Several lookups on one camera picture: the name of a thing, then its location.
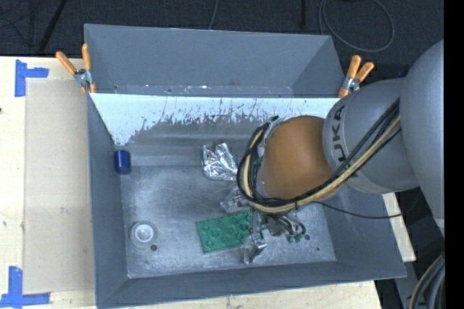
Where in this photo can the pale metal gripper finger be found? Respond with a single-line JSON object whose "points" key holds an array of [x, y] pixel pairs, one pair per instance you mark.
{"points": [[259, 246], [248, 252]]}

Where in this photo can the dark green flat block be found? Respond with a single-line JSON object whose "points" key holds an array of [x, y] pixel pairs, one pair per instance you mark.
{"points": [[221, 233]]}

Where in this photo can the large crumpled silver foil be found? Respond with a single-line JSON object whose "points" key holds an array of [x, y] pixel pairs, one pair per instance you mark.
{"points": [[219, 164]]}

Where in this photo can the grey metal bin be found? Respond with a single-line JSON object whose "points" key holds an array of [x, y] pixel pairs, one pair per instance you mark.
{"points": [[174, 198]]}

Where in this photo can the blue cylinder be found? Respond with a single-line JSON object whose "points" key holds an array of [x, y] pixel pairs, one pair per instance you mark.
{"points": [[123, 161]]}

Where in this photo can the pale wood flat board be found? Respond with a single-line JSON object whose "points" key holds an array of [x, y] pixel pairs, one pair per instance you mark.
{"points": [[54, 184]]}

